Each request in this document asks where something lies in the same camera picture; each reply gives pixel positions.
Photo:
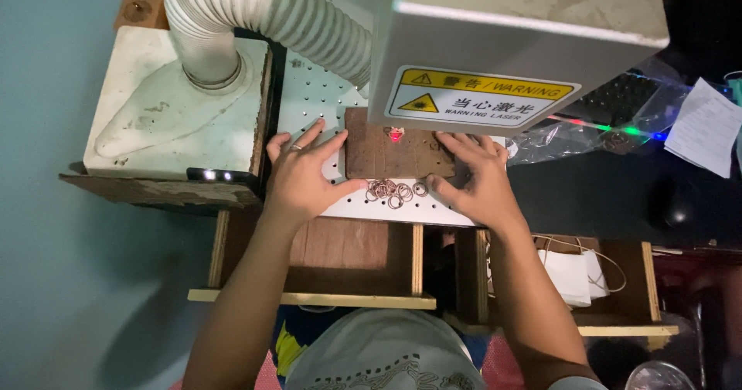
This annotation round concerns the clear glass cup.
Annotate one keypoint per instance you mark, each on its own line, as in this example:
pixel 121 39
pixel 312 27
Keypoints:
pixel 658 376

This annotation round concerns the white fume extractor box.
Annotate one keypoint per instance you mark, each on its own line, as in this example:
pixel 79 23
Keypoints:
pixel 174 111

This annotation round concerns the person's left hand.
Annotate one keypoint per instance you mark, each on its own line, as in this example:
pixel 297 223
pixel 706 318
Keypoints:
pixel 301 181

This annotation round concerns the white laser marking head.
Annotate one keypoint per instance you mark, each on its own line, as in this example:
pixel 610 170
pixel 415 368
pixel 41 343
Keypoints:
pixel 521 42

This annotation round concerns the white perforated work plate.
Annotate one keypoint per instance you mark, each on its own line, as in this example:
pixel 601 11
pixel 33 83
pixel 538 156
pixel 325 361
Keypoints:
pixel 313 88

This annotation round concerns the person's right hand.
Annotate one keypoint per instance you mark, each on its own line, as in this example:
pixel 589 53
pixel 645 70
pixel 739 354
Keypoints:
pixel 484 187

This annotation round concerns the wooden shelf board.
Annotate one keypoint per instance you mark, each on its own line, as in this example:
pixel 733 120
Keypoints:
pixel 162 190

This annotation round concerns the white paper sheets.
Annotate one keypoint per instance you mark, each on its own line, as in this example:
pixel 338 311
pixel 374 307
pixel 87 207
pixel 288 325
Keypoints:
pixel 704 129

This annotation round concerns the pile of copper rings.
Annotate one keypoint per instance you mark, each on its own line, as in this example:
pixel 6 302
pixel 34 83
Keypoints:
pixel 396 190

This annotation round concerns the black computer mouse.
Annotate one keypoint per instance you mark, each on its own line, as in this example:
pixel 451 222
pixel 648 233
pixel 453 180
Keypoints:
pixel 672 201

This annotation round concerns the keyboard in plastic cover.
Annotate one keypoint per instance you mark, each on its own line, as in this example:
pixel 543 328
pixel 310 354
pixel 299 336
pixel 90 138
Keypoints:
pixel 614 111

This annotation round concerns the person's grey patterned shirt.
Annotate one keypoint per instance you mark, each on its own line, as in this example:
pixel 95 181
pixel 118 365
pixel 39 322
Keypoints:
pixel 382 352

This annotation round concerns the brown wooden board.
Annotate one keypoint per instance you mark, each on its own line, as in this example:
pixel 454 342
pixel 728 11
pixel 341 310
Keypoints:
pixel 382 152

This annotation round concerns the wooden drawer with paper bags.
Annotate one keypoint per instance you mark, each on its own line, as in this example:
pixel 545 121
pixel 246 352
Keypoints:
pixel 626 297

